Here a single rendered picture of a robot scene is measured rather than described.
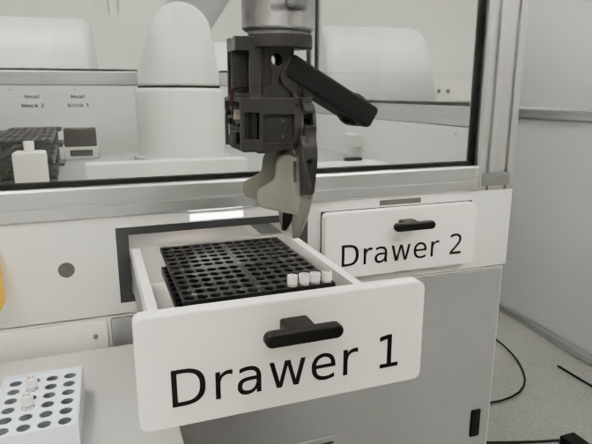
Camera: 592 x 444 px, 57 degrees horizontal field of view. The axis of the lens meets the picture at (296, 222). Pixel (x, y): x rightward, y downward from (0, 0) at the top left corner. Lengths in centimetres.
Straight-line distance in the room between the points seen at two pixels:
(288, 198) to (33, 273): 40
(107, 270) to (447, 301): 60
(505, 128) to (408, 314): 54
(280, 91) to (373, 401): 65
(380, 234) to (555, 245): 187
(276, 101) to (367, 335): 25
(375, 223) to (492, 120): 29
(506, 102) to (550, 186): 171
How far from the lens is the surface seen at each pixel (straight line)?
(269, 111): 55
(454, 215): 99
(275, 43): 56
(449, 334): 108
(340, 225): 88
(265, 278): 66
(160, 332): 50
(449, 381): 113
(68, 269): 83
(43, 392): 69
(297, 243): 83
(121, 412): 69
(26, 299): 85
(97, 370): 79
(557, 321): 279
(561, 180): 268
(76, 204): 81
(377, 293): 55
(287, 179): 57
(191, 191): 81
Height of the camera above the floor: 112
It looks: 13 degrees down
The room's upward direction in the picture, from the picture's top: straight up
